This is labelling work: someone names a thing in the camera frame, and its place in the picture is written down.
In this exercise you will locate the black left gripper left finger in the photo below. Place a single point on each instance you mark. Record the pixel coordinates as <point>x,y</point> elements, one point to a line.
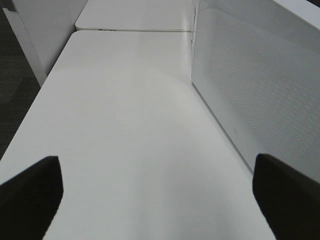
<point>30,200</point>

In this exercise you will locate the white cabinet beside table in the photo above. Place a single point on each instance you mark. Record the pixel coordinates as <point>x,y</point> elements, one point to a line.
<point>42,28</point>

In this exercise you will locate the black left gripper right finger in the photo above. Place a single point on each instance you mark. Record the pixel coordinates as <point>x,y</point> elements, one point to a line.
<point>288,199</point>

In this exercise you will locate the white microwave door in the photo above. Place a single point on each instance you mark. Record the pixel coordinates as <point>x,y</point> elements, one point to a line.
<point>263,89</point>

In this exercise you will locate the white microwave oven body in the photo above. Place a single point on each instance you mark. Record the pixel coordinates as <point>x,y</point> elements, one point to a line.
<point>294,20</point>

